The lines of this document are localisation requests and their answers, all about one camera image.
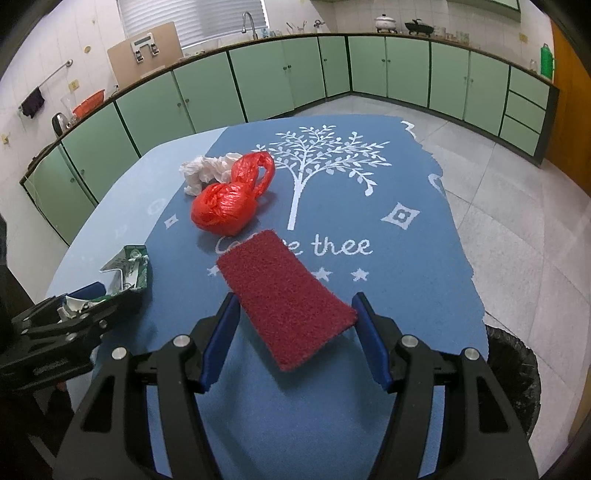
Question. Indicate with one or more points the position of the green upper cabinets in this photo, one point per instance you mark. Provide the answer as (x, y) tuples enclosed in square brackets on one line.
[(461, 3)]

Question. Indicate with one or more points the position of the brown cardboard box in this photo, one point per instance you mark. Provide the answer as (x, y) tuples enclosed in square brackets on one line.
[(161, 64)]

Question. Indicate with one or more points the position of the wooden door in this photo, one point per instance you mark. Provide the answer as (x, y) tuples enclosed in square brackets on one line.
[(572, 115)]

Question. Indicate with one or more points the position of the black wok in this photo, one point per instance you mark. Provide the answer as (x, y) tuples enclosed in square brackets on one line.
[(419, 28)]

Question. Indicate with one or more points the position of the white cooking pot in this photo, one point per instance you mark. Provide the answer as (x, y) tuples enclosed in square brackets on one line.
[(385, 24)]

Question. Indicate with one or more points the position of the trash bin with black bag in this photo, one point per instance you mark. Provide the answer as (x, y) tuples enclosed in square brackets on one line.
[(512, 369)]

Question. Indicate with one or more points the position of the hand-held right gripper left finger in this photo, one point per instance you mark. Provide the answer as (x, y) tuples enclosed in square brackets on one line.
[(219, 344)]

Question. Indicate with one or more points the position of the clear plastic pitcher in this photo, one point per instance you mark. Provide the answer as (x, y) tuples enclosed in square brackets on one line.
[(68, 108)]

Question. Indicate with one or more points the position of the dark red scouring pad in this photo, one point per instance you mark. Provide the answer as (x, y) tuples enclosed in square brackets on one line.
[(286, 300)]

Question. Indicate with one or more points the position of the metal faucet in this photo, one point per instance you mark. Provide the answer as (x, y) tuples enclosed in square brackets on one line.
[(249, 25)]

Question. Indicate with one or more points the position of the metal towel rail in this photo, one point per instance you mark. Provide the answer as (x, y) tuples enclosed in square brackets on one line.
[(48, 78)]

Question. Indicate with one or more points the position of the green thermos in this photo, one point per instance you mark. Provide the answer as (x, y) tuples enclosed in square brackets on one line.
[(546, 61)]

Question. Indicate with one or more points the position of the green cabinets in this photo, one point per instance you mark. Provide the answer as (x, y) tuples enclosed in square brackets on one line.
[(461, 3), (268, 78)]

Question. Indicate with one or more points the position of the white window blinds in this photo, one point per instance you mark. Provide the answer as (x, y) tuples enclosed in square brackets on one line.
[(184, 14)]

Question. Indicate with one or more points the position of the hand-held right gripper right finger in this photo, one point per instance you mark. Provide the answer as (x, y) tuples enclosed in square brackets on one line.
[(374, 344)]

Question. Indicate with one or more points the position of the crushed green carton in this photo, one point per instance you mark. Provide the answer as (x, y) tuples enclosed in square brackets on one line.
[(134, 272)]

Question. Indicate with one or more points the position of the crumpled white tissue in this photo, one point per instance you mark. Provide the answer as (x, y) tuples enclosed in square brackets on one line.
[(203, 168)]

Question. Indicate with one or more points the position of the blue mat with white print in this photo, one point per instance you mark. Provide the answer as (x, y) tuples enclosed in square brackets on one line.
[(392, 300)]

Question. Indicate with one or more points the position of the red plastic bag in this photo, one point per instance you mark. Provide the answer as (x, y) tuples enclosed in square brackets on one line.
[(226, 203)]

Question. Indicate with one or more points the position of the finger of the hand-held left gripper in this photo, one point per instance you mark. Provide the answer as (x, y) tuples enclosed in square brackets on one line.
[(90, 290), (120, 304)]

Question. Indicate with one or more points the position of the green lower cabinets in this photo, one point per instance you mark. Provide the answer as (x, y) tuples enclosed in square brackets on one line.
[(268, 78)]

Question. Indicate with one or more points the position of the dark cloth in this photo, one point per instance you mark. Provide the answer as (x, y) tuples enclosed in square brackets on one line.
[(33, 104)]

